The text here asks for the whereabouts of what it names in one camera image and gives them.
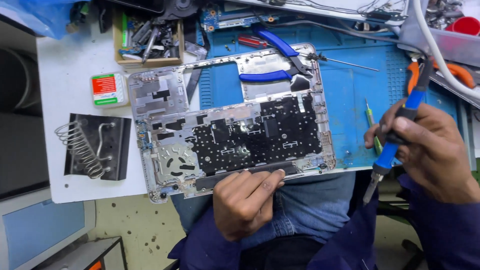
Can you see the blue circuit board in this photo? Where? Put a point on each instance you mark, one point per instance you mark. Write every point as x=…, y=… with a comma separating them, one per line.
x=240, y=17

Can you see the blue repair mat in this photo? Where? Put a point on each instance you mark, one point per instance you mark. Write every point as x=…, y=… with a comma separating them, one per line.
x=356, y=97

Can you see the red cup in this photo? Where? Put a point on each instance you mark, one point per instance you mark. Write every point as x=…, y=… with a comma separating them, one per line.
x=467, y=26

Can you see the person's left hand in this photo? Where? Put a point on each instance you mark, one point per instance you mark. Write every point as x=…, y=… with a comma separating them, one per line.
x=242, y=208

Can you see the person's right hand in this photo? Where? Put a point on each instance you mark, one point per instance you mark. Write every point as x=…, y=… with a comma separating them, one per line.
x=427, y=150

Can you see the cardboard box of parts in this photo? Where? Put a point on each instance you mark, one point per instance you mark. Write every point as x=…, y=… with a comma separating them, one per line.
x=148, y=41

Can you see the white flux tin red label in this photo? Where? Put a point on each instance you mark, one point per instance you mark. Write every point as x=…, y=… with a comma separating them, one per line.
x=108, y=90

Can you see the person's blue jeans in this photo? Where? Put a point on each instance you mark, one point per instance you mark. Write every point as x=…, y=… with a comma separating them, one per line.
x=311, y=210

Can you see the silver laptop palmrest chassis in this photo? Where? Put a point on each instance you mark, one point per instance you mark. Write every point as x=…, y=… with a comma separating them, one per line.
x=232, y=131

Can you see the grey monitor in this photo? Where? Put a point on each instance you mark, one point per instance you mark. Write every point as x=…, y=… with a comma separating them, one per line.
x=39, y=228

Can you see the thin metal probe tool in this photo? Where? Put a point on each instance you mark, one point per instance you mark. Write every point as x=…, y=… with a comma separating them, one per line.
x=345, y=62

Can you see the black soldering iron stand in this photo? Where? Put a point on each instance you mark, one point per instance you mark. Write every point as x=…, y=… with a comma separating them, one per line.
x=95, y=146

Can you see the blue soldering iron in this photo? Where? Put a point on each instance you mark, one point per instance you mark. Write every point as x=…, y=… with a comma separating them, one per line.
x=397, y=131

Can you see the blue plastic bag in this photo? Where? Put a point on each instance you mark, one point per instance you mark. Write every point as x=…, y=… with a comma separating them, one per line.
x=41, y=15

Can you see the clear plastic parts bin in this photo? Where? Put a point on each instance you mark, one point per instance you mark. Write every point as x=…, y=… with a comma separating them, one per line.
x=438, y=26

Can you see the black laptop speaker bar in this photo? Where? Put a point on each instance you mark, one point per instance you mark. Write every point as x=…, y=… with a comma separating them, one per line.
x=243, y=175

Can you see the white work board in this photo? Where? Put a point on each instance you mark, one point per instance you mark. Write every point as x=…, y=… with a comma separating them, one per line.
x=75, y=112

